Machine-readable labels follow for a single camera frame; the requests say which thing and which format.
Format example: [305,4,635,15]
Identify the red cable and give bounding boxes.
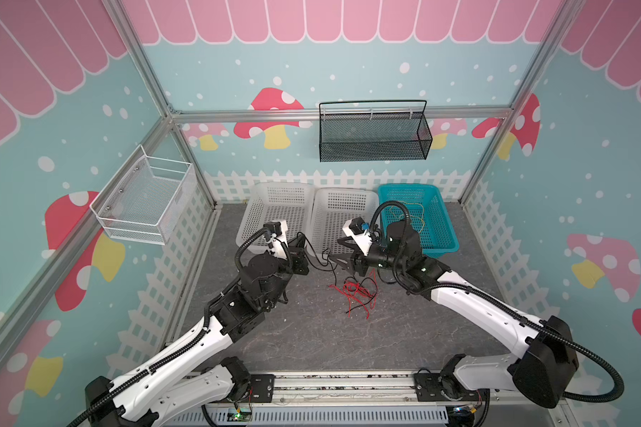
[328,269,379,320]

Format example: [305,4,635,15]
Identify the yellow cable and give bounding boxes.
[389,201,428,236]

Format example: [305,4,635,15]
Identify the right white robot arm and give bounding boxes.
[332,217,625,408]

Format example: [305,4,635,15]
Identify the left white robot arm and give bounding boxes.
[71,230,309,426]

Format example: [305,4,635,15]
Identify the middle white plastic basket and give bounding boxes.
[306,188,379,255]

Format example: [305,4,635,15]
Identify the white plastic basket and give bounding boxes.
[306,188,379,255]
[236,183,315,246]

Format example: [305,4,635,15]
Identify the teal plastic basket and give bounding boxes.
[377,183,459,258]

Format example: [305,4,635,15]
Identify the left white plastic basket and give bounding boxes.
[236,183,315,246]

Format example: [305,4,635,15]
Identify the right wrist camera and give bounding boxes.
[342,217,373,256]

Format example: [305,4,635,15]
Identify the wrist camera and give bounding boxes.
[263,220,288,250]
[342,217,373,256]

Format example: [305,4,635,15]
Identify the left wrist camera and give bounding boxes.
[263,220,288,250]

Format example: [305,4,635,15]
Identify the black wire mesh wall basket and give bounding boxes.
[318,100,434,163]

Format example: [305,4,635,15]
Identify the white wire wall basket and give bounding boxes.
[90,146,197,246]

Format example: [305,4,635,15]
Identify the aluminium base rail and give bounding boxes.
[122,370,567,427]

